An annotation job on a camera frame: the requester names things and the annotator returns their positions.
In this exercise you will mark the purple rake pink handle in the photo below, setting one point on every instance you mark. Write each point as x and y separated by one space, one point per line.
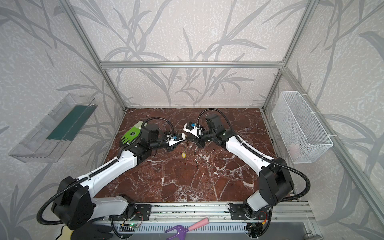
181 231

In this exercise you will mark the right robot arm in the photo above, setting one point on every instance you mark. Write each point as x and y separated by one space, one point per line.
275 180

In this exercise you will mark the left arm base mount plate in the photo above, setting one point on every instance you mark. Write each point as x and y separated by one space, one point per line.
139 212

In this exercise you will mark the clear plastic wall tray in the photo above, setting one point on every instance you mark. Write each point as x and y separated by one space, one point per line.
48 141

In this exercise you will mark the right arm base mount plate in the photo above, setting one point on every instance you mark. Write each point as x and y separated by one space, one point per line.
244 212

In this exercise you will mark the white wire mesh basket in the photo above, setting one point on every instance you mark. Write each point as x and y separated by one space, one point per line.
303 135

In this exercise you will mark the black rubber glove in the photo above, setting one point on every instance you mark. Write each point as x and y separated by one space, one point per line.
92 232

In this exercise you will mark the green gardening glove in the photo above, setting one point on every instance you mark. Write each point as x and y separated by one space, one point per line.
131 135

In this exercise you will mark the green circuit board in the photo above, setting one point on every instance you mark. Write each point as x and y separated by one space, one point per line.
129 227

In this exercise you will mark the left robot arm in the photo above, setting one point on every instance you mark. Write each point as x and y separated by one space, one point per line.
77 202

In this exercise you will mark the aluminium cage frame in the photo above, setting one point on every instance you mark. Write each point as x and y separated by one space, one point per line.
361 181

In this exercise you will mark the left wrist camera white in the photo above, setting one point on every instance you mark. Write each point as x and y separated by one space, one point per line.
175 139

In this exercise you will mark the aluminium front rail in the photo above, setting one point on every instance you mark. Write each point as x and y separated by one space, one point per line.
187 212

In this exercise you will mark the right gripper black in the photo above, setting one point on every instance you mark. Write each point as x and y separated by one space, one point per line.
194 136

